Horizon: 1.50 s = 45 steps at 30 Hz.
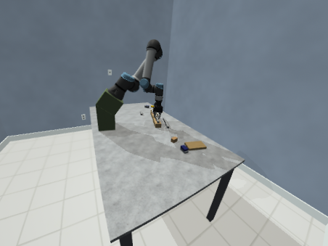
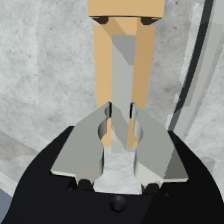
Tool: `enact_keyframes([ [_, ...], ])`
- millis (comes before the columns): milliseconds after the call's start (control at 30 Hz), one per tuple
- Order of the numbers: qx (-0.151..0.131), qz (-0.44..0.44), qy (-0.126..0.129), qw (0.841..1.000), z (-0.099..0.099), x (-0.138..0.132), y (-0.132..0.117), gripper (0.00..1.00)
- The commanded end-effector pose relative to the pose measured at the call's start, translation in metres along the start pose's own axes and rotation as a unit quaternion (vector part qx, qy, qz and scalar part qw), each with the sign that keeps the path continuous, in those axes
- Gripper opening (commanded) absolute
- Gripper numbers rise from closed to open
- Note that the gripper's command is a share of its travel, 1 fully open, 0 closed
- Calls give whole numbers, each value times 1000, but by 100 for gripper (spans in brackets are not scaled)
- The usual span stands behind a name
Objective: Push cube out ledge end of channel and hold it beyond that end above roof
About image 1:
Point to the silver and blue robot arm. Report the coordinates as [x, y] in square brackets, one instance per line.
[124, 83]

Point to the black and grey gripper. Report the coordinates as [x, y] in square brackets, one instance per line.
[158, 109]

